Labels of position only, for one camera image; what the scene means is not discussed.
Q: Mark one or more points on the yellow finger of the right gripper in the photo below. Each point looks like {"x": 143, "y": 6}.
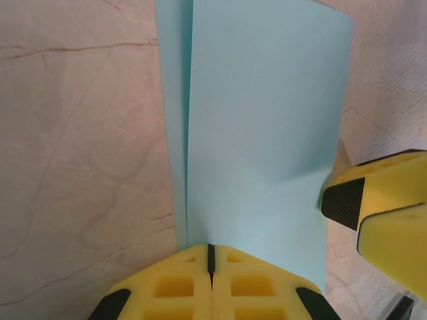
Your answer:
{"x": 397, "y": 246}
{"x": 390, "y": 183}

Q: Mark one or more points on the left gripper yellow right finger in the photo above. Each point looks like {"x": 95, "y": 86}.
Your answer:
{"x": 260, "y": 290}

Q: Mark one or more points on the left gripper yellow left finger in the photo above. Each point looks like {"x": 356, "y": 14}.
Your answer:
{"x": 166, "y": 286}

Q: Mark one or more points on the light blue paper sheet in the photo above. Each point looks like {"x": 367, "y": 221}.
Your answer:
{"x": 250, "y": 116}

